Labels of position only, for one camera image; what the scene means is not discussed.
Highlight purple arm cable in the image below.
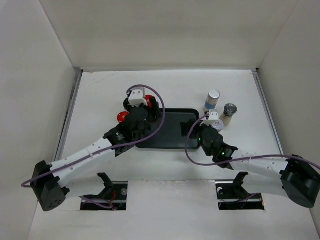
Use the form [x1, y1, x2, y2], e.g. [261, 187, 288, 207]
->
[20, 84, 166, 210]
[185, 113, 320, 171]

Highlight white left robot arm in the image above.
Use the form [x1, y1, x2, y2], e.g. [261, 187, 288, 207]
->
[29, 96, 166, 212]

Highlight grey lid salt grinder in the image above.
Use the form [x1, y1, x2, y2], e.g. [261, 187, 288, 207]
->
[219, 103, 238, 127]

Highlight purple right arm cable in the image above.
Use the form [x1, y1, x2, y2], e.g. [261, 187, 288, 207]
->
[185, 113, 320, 171]

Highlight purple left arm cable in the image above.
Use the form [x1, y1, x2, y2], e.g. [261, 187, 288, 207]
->
[20, 84, 166, 210]

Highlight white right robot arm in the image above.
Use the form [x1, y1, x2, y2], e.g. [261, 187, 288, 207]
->
[180, 116, 320, 209]

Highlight black plastic tray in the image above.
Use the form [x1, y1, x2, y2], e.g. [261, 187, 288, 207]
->
[136, 108, 200, 150]

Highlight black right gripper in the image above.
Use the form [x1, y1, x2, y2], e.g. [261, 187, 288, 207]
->
[180, 118, 214, 157]

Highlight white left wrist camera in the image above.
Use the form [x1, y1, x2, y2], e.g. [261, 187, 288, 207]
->
[128, 87, 148, 107]

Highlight white lid blue label shaker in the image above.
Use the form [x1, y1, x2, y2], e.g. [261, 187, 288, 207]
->
[203, 89, 221, 112]

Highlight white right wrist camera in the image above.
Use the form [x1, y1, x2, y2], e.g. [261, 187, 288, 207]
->
[200, 109, 219, 126]

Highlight red lid sauce jar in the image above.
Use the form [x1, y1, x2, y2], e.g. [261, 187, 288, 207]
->
[117, 111, 130, 123]
[145, 94, 157, 108]

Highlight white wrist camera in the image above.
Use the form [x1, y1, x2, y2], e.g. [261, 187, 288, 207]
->
[200, 109, 219, 126]
[128, 87, 148, 107]

